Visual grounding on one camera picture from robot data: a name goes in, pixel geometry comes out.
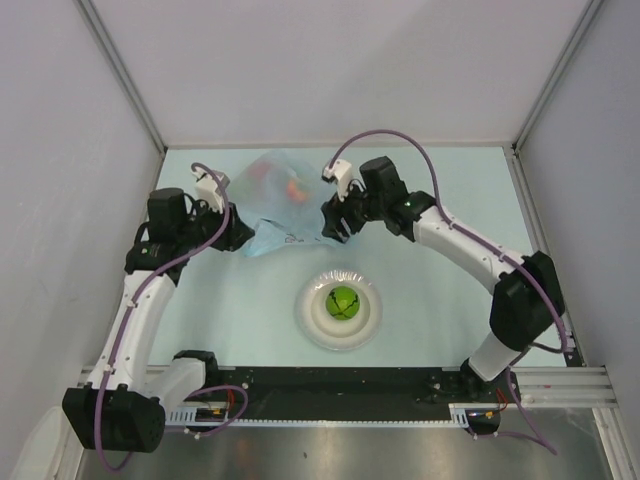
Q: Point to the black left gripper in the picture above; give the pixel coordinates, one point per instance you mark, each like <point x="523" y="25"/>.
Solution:
<point x="235" y="234"/>

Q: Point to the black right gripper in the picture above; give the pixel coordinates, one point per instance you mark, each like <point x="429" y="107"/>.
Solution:
<point x="334" y="211"/>

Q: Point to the light blue plastic bag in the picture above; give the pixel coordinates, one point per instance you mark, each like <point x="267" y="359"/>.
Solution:
<point x="259" y="193"/>

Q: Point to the green fake watermelon ball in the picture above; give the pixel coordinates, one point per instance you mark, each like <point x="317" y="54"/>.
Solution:
<point x="342" y="303"/>

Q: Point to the white paper plate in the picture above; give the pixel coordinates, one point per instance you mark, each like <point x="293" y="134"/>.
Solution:
<point x="327" y="332"/>

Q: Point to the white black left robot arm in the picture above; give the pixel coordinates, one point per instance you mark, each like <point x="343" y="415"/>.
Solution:
<point x="118" y="409"/>

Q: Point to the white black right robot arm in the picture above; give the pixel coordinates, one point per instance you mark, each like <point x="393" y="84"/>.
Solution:
<point x="525" y="290"/>

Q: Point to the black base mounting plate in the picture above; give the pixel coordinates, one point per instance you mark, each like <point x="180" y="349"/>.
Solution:
<point x="368" y="394"/>

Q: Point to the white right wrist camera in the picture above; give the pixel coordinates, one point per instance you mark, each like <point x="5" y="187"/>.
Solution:
<point x="340" y="173"/>

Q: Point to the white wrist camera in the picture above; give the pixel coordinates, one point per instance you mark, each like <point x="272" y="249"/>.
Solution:
<point x="211" y="187"/>
<point x="340" y="173"/>

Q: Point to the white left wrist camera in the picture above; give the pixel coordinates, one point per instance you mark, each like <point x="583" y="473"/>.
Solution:
<point x="211" y="187"/>

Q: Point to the aluminium frame rail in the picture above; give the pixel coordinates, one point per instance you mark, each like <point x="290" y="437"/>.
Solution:
<point x="577" y="386"/>

